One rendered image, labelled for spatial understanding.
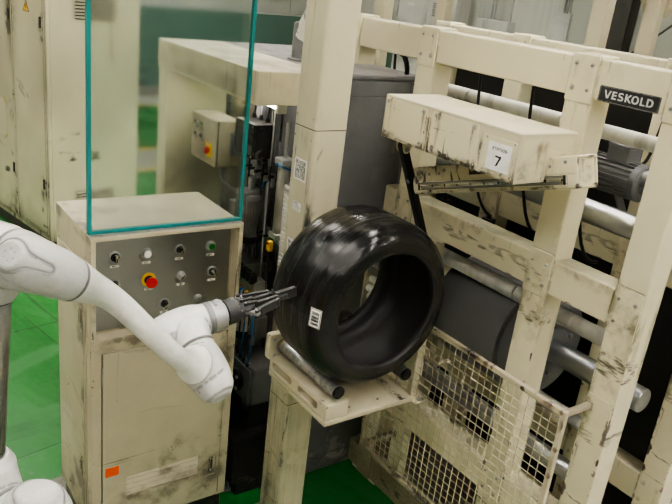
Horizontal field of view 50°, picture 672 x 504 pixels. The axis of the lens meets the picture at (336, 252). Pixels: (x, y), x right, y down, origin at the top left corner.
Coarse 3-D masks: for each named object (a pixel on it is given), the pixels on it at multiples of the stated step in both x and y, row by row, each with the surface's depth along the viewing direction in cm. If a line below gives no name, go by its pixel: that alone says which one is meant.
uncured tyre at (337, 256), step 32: (320, 224) 226; (352, 224) 221; (384, 224) 220; (288, 256) 225; (320, 256) 216; (352, 256) 213; (384, 256) 218; (416, 256) 226; (320, 288) 212; (384, 288) 261; (416, 288) 255; (288, 320) 224; (352, 320) 259; (384, 320) 261; (416, 320) 252; (320, 352) 219; (352, 352) 254; (384, 352) 251
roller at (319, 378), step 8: (280, 344) 254; (288, 352) 249; (296, 352) 247; (296, 360) 245; (304, 360) 243; (304, 368) 241; (312, 368) 239; (312, 376) 238; (320, 376) 235; (320, 384) 234; (328, 384) 231; (336, 384) 230; (328, 392) 231; (336, 392) 229
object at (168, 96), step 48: (96, 0) 208; (144, 0) 216; (192, 0) 224; (240, 0) 233; (96, 48) 213; (144, 48) 221; (192, 48) 230; (240, 48) 239; (96, 96) 218; (144, 96) 226; (192, 96) 235; (240, 96) 245; (96, 144) 223; (144, 144) 232; (192, 144) 241; (240, 144) 251; (96, 192) 228; (144, 192) 237; (192, 192) 247; (240, 192) 258
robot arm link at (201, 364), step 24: (96, 288) 160; (120, 288) 170; (120, 312) 169; (144, 312) 174; (144, 336) 173; (168, 336) 177; (168, 360) 178; (192, 360) 182; (216, 360) 188; (192, 384) 186; (216, 384) 186
